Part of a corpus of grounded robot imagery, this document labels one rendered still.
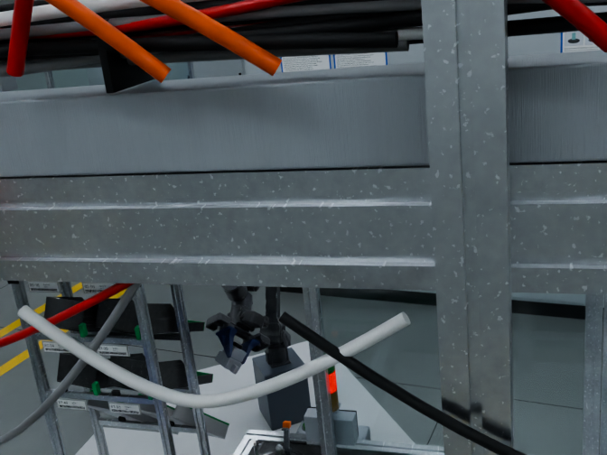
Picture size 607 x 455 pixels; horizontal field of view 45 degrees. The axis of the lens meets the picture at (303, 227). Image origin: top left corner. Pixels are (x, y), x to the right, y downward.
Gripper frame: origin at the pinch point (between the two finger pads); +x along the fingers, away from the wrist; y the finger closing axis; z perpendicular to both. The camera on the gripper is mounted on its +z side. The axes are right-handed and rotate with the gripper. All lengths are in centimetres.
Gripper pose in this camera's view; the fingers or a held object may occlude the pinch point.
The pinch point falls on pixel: (237, 348)
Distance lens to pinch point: 199.9
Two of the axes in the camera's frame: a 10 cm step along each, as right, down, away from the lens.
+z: 7.2, -4.2, -5.6
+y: 7.0, 4.6, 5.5
